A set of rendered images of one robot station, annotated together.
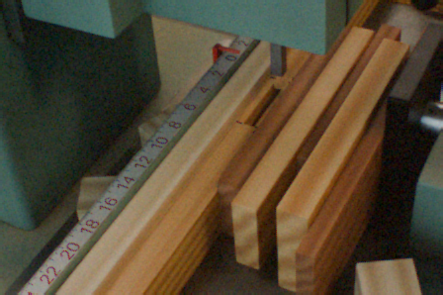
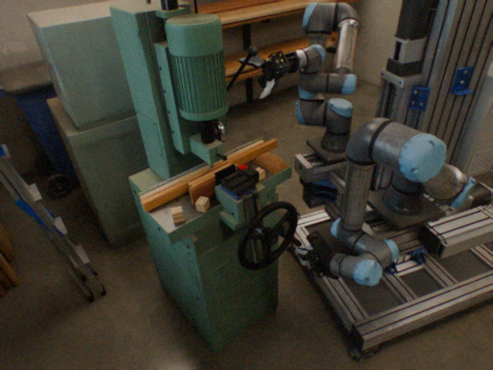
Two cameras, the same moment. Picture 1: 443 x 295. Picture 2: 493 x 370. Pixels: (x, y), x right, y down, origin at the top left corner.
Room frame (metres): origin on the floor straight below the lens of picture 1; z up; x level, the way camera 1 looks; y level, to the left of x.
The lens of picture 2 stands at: (-0.60, -0.60, 1.73)
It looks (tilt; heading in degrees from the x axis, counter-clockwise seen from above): 37 degrees down; 21
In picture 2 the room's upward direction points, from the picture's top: 4 degrees counter-clockwise
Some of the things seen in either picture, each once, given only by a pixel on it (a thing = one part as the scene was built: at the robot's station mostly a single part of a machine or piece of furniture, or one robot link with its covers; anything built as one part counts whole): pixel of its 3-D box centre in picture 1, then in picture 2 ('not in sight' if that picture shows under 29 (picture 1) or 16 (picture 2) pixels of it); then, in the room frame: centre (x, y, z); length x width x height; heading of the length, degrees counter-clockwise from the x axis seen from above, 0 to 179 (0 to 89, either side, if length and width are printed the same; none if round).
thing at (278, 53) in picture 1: (278, 44); not in sight; (0.47, -0.05, 0.97); 0.01 x 0.01 x 0.05; 58
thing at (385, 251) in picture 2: not in sight; (375, 252); (0.27, -0.70, 0.86); 0.11 x 0.11 x 0.08; 55
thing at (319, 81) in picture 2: not in sight; (312, 83); (0.77, -0.38, 1.22); 0.11 x 0.08 x 0.11; 93
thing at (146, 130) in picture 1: (170, 140); not in sight; (0.56, 0.05, 0.82); 0.04 x 0.04 x 0.03; 38
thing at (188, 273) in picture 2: not in sight; (210, 252); (0.53, 0.06, 0.36); 0.58 x 0.45 x 0.71; 58
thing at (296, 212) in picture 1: (349, 157); (213, 183); (0.39, -0.08, 0.94); 0.18 x 0.02 x 0.07; 148
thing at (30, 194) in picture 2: not in sight; (41, 221); (0.30, 0.87, 0.58); 0.27 x 0.25 x 1.16; 146
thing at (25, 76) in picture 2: not in sight; (61, 127); (1.33, 1.72, 0.48); 0.64 x 0.54 x 0.97; 146
